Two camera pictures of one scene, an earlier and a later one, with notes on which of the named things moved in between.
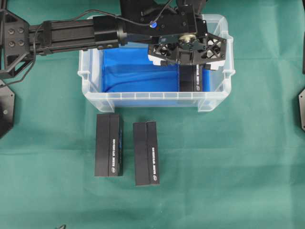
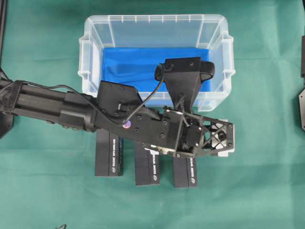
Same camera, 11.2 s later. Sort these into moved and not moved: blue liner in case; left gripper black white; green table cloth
Moved: left gripper black white
Not moved: blue liner in case; green table cloth
